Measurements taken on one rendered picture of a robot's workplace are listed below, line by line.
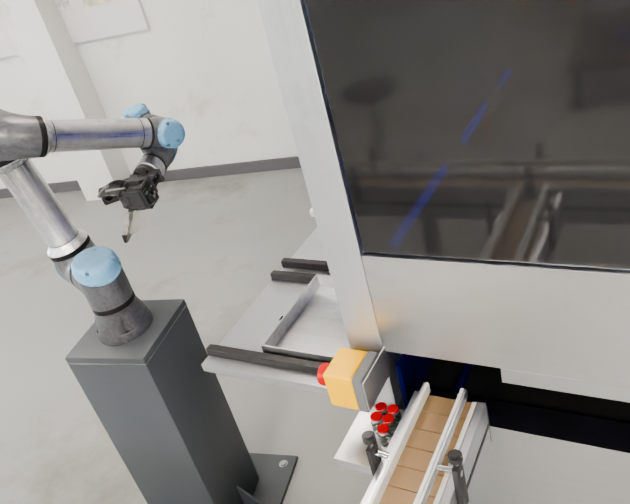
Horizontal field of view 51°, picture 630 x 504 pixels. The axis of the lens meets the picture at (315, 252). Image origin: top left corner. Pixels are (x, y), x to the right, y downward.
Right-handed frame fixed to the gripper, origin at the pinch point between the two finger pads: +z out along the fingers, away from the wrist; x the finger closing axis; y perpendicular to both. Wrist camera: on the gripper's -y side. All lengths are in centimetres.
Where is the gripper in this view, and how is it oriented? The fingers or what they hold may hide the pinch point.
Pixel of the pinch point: (109, 221)
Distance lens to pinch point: 173.8
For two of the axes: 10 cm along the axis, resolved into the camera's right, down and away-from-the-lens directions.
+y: 9.4, -0.8, -3.3
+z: -2.0, 6.6, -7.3
